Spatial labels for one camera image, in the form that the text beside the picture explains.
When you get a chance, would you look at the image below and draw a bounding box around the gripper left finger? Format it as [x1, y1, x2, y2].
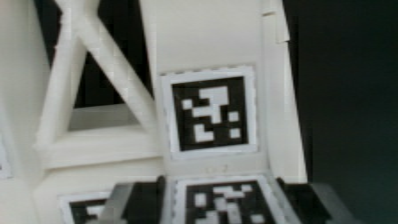
[91, 182, 164, 224]

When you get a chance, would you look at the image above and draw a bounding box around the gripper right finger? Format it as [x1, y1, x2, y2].
[277, 179, 363, 224]

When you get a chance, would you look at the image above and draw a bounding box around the white chair back frame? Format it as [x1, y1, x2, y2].
[0, 0, 308, 224]

